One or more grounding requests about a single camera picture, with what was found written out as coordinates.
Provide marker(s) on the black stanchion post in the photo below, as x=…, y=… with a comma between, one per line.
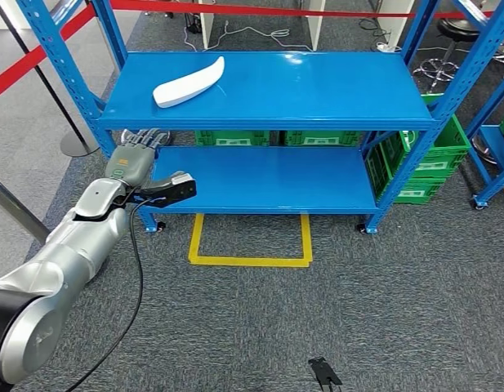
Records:
x=78, y=145

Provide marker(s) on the chrome stanchion post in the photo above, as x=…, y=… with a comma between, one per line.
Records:
x=14, y=208

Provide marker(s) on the black robot right foot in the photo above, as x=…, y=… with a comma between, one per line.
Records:
x=325, y=373

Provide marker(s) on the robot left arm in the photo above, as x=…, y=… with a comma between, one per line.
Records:
x=63, y=259

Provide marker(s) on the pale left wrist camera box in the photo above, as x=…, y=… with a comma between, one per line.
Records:
x=170, y=189

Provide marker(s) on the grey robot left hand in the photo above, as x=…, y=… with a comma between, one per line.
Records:
x=131, y=162

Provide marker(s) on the chrome round base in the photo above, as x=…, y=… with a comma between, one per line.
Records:
x=482, y=150

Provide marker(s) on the white plastic trim part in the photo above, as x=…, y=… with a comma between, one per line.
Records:
x=185, y=87

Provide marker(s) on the black round stool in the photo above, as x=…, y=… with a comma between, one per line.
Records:
x=459, y=30

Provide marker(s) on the white power strip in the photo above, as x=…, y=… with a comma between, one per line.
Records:
x=387, y=47

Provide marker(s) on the white desk panel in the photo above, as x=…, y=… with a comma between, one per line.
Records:
x=396, y=23
x=316, y=23
x=206, y=23

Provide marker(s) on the red barrier belt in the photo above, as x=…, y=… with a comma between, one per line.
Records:
x=14, y=71
x=235, y=10

